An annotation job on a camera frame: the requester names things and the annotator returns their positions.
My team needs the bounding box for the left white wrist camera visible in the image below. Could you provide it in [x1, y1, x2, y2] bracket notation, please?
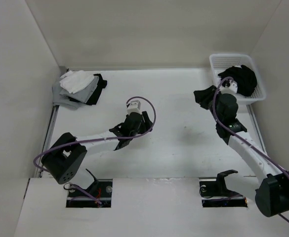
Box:
[126, 100, 141, 115]

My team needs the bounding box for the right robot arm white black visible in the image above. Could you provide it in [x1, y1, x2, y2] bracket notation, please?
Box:
[200, 86, 289, 217]

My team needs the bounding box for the black tank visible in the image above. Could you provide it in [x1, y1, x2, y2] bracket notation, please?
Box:
[68, 74, 108, 106]
[193, 65, 257, 110]

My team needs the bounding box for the left metal table rail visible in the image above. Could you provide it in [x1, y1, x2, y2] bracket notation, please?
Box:
[35, 106, 59, 178]

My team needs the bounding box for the white plastic basket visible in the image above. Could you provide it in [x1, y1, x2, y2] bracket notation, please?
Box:
[209, 53, 266, 105]

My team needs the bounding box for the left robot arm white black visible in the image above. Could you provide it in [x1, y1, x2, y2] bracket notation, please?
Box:
[41, 111, 154, 197]

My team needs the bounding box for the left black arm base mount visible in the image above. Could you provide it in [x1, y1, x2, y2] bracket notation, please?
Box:
[63, 169, 113, 208]

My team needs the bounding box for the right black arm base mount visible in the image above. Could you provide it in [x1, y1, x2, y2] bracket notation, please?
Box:
[199, 170, 248, 208]

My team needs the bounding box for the folded white tank top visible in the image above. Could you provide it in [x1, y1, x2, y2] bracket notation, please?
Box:
[59, 70, 94, 94]

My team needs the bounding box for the folded grey tank top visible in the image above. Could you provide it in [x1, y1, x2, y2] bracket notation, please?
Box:
[52, 76, 99, 110]

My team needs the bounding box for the folded black tank top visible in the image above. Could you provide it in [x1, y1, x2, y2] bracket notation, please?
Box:
[68, 74, 108, 106]

